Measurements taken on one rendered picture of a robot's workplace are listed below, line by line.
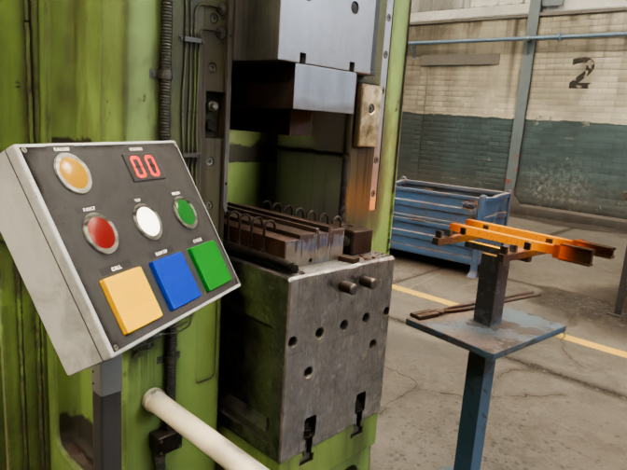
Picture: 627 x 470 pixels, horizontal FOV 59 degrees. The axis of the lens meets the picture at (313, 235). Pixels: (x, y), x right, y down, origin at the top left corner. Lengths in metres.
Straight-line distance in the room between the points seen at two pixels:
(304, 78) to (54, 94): 0.61
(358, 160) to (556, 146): 7.52
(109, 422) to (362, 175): 0.98
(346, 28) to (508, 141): 8.03
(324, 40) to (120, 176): 0.61
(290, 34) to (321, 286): 0.55
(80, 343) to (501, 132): 8.84
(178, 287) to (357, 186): 0.89
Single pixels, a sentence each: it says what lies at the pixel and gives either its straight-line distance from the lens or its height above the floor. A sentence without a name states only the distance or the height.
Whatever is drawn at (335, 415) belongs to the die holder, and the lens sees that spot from 1.48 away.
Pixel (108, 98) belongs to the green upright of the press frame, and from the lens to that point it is 1.21.
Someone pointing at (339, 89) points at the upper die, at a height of 1.32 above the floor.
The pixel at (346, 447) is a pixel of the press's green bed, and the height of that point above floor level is 0.41.
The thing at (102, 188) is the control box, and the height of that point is 1.14.
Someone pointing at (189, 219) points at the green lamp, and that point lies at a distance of 0.93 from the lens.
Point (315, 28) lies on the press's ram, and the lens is 1.27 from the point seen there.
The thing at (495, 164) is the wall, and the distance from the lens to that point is 9.36.
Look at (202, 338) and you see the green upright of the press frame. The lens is 1.36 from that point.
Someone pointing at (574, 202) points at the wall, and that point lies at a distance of 8.97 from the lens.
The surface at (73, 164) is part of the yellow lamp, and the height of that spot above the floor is 1.17.
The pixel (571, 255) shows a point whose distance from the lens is 1.61.
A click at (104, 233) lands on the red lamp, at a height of 1.09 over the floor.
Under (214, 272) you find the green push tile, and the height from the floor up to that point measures 1.00.
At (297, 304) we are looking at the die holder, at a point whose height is 0.85.
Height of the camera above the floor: 1.25
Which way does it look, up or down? 12 degrees down
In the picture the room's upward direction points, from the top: 4 degrees clockwise
